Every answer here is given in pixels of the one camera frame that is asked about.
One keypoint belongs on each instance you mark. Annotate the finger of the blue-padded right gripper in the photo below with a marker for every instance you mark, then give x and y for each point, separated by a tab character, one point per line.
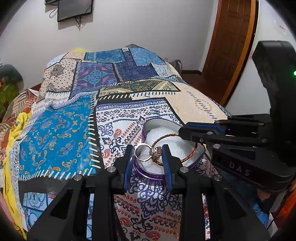
205	126
215	138

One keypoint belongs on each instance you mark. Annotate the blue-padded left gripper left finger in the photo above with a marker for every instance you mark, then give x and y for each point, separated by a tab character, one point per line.
84	198

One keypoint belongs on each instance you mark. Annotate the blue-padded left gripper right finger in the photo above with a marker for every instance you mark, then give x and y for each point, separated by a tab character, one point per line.
230	217

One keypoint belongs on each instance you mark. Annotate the dark bag on floor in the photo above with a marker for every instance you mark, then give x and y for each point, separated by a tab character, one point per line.
177	64

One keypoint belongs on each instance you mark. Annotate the wooden wardrobe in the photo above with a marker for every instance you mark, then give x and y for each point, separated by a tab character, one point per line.
230	44

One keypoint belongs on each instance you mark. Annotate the yellow blanket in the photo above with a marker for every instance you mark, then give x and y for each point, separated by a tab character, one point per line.
11	175

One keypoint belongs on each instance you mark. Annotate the blue patchwork bedspread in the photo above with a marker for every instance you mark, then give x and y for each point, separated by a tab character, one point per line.
90	107

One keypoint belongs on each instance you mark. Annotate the striped patterned pillow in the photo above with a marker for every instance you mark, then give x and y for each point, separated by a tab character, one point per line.
22	103

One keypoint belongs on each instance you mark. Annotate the small black wall monitor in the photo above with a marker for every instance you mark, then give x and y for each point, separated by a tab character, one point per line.
71	8

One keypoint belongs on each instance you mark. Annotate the large black wall television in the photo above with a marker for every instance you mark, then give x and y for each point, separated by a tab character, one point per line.
47	2

